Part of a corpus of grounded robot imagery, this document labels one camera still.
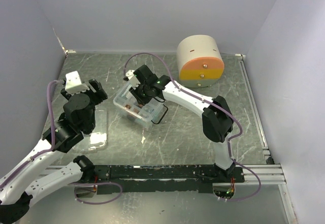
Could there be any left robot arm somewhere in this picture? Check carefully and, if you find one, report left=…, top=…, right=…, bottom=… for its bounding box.
left=1, top=76, right=108, bottom=223

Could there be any aluminium frame rail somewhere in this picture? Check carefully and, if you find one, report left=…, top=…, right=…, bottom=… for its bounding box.
left=235, top=54, right=286, bottom=184

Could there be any round drawer cabinet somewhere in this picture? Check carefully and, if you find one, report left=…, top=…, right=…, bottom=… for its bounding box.
left=176, top=35, right=224, bottom=88

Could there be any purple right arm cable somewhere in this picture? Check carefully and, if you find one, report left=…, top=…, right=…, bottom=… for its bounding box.
left=123, top=53, right=243, bottom=164

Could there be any white gauze pad on lid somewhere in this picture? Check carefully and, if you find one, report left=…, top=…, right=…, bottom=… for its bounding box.
left=89, top=132, right=107, bottom=145

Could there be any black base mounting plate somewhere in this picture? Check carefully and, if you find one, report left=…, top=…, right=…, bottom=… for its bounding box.
left=76, top=165, right=246, bottom=195

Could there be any clear plastic storage box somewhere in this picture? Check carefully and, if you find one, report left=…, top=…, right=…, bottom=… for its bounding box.
left=113, top=83, right=169, bottom=130

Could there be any clear compartment tray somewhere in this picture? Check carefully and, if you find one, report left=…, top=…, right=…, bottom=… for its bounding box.
left=114, top=84, right=163, bottom=122

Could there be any clear plastic box lid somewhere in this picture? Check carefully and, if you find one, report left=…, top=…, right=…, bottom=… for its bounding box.
left=73, top=106, right=108, bottom=154

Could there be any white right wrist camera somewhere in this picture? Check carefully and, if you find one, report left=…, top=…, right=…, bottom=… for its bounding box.
left=125, top=70, right=140, bottom=88

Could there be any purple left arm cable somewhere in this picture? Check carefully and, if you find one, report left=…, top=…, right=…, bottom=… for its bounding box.
left=0, top=80, right=67, bottom=191

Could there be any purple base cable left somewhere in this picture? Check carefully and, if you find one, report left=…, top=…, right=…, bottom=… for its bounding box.
left=68, top=182, right=123, bottom=205

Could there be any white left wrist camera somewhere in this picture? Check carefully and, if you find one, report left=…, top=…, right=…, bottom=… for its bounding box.
left=65, top=71, right=89, bottom=95

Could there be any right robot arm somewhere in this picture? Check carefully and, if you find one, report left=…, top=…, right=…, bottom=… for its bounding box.
left=125, top=65, right=234, bottom=182

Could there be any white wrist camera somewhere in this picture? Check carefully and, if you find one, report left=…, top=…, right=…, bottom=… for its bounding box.
left=125, top=70, right=140, bottom=88
left=65, top=71, right=89, bottom=95

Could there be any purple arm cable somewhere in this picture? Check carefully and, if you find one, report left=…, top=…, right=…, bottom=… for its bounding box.
left=123, top=53, right=243, bottom=164
left=0, top=80, right=67, bottom=191

